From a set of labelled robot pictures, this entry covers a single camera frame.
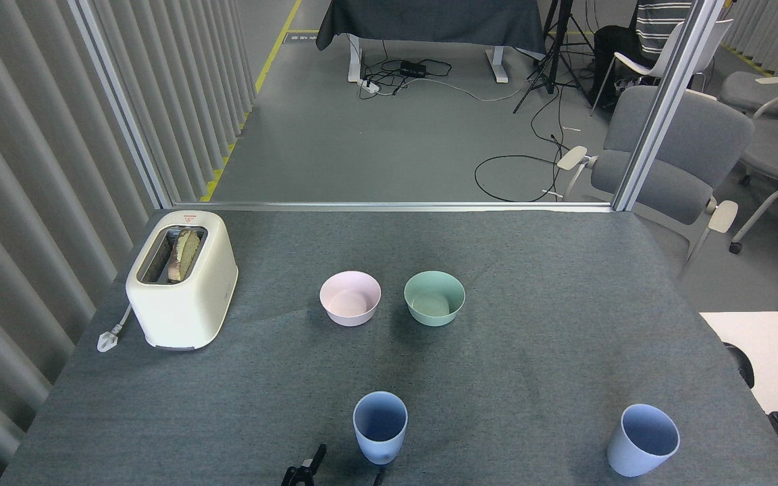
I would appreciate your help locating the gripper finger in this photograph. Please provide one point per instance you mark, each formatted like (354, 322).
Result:
(378, 478)
(306, 471)

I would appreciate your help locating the blue cup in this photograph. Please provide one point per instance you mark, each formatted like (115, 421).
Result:
(380, 432)
(640, 442)

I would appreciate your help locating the pink bowl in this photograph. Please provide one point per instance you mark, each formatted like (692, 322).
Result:
(350, 305)

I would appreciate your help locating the green bowl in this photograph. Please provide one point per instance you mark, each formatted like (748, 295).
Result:
(434, 305)

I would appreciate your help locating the cream white toaster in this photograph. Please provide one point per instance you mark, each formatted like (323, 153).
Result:
(183, 310)

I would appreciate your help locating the toasted bread slice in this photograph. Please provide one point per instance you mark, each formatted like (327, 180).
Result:
(185, 253)

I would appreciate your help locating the black rounded object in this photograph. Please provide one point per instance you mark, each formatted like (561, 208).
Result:
(742, 364)

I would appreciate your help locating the white power strip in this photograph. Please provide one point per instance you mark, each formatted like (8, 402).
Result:
(370, 86)

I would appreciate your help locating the black power strip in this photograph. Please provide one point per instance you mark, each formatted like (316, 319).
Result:
(413, 68)

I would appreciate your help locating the white desk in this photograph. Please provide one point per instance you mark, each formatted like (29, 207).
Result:
(774, 351)

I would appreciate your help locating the black tripod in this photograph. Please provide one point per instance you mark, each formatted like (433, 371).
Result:
(551, 61)

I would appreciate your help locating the dark grey tablecloth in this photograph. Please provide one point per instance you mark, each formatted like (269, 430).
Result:
(429, 20)

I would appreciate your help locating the grey office chair white armrests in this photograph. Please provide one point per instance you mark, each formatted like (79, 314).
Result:
(706, 148)

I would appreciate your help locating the white plastic chair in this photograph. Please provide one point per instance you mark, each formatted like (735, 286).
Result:
(639, 67)

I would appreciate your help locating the person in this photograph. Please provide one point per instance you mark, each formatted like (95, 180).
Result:
(652, 27)

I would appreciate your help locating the silver aluminium rail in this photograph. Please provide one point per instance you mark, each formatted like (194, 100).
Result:
(389, 206)

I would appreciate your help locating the white table frame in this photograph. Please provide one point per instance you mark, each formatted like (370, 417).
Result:
(355, 61)

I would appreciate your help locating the silver aluminium post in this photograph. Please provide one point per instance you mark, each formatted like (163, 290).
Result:
(666, 101)
(119, 101)

